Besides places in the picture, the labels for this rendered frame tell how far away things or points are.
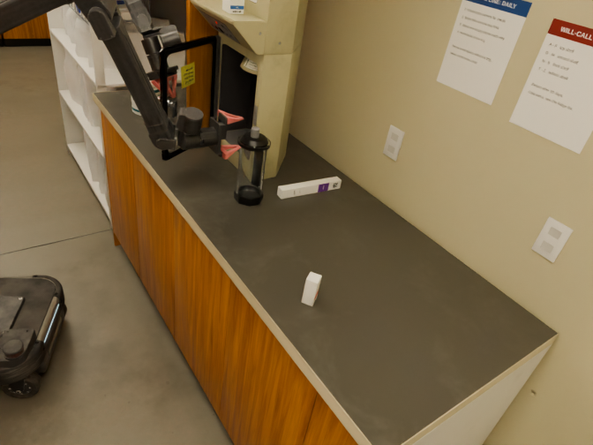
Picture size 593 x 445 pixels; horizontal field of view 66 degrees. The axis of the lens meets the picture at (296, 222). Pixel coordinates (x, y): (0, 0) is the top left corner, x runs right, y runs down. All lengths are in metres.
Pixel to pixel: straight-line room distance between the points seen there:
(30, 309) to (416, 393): 1.68
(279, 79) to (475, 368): 1.07
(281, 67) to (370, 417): 1.10
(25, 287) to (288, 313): 1.47
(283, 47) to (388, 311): 0.90
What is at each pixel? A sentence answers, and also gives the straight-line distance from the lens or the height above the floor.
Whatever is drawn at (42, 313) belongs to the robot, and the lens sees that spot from 2.26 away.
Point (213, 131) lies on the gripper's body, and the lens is 1.43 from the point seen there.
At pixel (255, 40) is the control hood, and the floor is 1.46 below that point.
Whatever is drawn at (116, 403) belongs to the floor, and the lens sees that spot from 2.20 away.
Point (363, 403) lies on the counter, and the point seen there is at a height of 0.94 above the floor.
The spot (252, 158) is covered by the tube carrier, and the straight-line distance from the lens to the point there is 1.50.
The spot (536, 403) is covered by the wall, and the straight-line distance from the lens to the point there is 1.71.
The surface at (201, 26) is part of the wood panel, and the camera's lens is 1.85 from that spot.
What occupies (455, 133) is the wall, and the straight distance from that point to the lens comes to 1.56.
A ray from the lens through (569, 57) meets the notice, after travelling 1.38.
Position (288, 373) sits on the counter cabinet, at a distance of 1.29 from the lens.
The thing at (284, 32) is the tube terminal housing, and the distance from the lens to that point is 1.57.
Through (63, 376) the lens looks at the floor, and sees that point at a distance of 2.33.
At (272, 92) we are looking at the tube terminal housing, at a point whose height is 1.28.
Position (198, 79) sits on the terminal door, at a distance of 1.76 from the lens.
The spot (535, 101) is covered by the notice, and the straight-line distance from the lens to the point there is 1.41.
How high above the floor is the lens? 1.81
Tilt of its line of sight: 34 degrees down
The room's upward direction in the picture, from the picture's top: 10 degrees clockwise
